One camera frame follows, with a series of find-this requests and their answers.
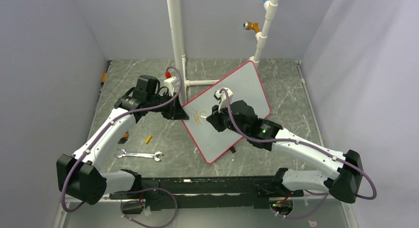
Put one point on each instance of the orange tab on table edge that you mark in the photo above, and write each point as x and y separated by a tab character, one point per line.
103	78

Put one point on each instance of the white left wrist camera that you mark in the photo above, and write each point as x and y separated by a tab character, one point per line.
172	83

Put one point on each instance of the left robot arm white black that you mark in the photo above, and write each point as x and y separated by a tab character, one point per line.
78	174

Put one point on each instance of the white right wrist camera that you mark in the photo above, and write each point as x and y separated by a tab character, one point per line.
223	95

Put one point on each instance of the orange black whiteboard eraser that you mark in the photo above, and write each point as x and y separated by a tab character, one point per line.
124	138

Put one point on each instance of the yellow marker cap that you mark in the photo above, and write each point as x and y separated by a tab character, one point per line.
148	139

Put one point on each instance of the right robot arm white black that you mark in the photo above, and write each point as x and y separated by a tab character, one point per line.
337	173

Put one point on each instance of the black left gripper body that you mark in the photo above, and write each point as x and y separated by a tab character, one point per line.
155	101

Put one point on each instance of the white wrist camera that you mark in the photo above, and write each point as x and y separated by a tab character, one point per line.
223	95
172	83

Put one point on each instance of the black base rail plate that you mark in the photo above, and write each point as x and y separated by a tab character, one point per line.
208	192

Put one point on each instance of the silver open-end wrench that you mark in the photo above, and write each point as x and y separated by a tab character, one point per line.
123	153

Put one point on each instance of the pink framed whiteboard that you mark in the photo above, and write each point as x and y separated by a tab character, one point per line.
245	84

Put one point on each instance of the white PVC pipe frame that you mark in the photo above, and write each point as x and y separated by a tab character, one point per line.
214	29

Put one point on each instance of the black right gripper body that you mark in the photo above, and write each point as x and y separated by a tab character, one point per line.
223	119

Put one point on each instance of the orange camera on pipe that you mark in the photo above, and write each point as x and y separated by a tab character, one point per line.
251	26

